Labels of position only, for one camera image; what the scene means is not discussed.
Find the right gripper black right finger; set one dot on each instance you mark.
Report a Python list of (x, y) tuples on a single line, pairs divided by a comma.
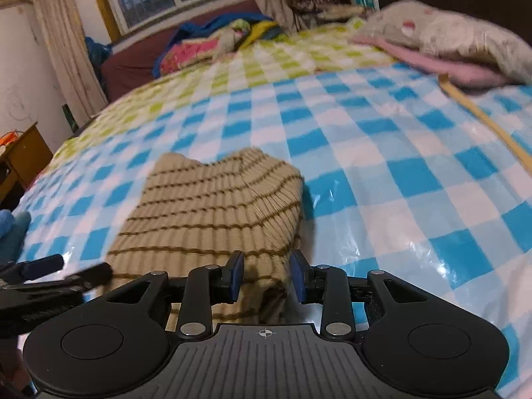
[(326, 286)]

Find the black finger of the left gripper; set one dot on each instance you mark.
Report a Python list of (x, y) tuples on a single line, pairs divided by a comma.
[(15, 273), (90, 278)]

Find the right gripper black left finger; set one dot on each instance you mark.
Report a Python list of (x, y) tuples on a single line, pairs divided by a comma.
[(201, 289)]

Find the tan striped knit sweater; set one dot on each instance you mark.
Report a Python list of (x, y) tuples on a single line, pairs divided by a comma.
[(193, 214)]

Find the teal folded garment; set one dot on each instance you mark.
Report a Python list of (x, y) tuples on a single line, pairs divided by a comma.
[(12, 244)]

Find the blue folded garment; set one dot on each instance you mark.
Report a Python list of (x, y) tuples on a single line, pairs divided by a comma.
[(6, 222)]

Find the wooden bedside cabinet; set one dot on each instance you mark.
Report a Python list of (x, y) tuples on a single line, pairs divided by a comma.
[(22, 161)]

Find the blue checkered bed sheet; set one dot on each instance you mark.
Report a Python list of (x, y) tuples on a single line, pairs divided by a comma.
[(398, 176)]

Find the maroon sofa bed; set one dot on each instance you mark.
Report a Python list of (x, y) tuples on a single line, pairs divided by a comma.
[(132, 67)]

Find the green checkered bed sheet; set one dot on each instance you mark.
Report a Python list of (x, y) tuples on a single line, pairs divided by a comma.
[(323, 49)]

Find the colourful pile of bedding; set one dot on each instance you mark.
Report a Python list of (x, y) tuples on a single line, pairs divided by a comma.
[(222, 35)]

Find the pink pillow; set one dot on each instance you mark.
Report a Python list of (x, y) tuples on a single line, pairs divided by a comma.
[(460, 73)]

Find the beige curtain left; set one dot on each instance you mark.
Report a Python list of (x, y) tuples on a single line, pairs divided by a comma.
[(65, 40)]

